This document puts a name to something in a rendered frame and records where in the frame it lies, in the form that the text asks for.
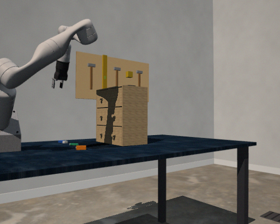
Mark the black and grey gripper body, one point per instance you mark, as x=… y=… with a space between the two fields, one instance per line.
x=62 y=66

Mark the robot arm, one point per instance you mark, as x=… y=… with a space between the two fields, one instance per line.
x=12 y=76

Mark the small wooden chest of drawers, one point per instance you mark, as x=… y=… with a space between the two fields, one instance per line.
x=134 y=114

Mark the orange rectangular block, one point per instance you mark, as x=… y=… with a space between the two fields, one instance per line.
x=81 y=147

